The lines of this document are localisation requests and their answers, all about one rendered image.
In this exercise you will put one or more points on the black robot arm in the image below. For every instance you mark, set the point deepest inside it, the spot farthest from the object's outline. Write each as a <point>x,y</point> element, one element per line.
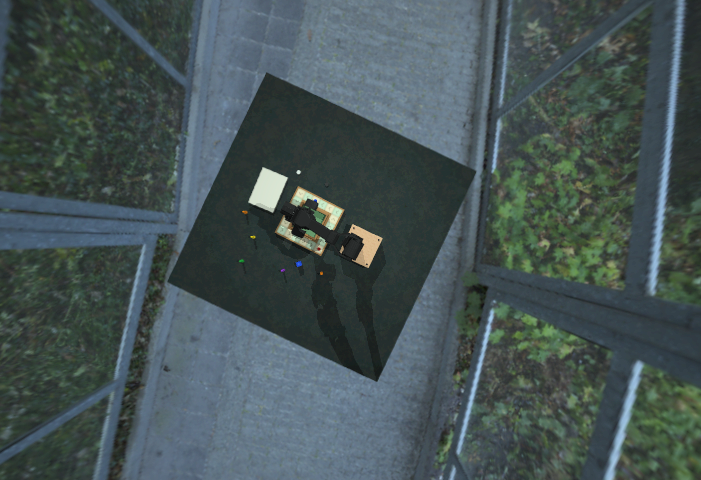
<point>352,243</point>

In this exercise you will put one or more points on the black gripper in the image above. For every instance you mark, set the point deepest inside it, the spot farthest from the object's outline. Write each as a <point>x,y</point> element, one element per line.
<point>312,205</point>

